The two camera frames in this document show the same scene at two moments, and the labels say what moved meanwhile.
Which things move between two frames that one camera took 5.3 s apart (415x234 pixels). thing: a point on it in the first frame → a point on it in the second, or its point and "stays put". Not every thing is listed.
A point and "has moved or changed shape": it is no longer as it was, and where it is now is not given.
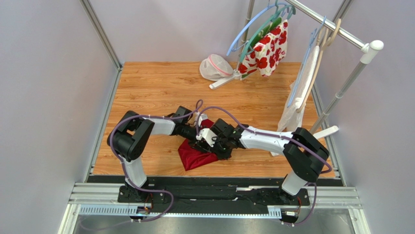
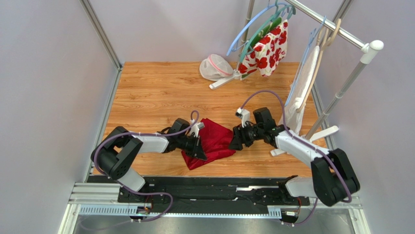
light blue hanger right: x=312 y=36 stays put
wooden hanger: x=323 y=42 stays put
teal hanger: x=290 y=7 stays put
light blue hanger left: x=230 y=48 stays put
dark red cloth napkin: x=192 y=156 has moved or changed shape
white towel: x=292 y=116 stays put
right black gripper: x=222 y=142 → x=242 y=136
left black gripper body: x=189 y=132 → x=187 y=144
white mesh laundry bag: x=214 y=68 stays put
